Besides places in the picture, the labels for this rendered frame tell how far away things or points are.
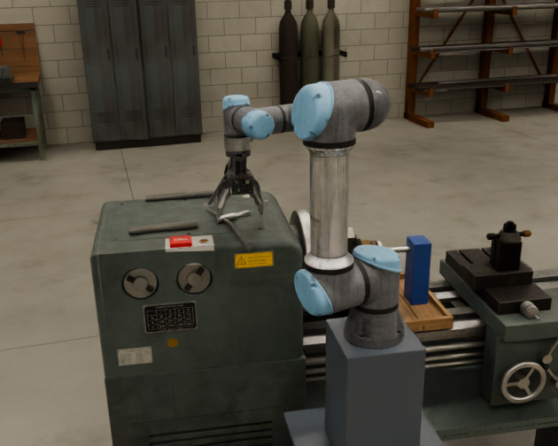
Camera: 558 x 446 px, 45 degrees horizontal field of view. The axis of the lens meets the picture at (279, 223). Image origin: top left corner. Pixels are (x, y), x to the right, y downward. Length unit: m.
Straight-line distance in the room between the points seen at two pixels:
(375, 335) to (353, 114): 0.55
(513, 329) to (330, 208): 0.94
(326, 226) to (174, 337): 0.69
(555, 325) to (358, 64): 7.24
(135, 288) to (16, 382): 1.96
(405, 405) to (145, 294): 0.77
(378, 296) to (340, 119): 0.45
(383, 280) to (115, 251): 0.74
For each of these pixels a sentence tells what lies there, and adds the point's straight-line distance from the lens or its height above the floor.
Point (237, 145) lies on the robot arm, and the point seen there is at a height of 1.51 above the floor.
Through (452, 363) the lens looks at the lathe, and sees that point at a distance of 2.40.
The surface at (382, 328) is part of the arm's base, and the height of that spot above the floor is 1.15.
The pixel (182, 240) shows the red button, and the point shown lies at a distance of 1.91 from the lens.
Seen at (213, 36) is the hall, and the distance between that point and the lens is 8.66.
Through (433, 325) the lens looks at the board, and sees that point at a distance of 2.27.
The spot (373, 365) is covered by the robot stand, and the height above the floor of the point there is 1.07.
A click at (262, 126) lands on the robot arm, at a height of 1.59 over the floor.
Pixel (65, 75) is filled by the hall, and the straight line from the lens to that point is 8.57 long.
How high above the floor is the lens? 1.97
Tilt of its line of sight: 21 degrees down
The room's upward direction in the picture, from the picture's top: 1 degrees counter-clockwise
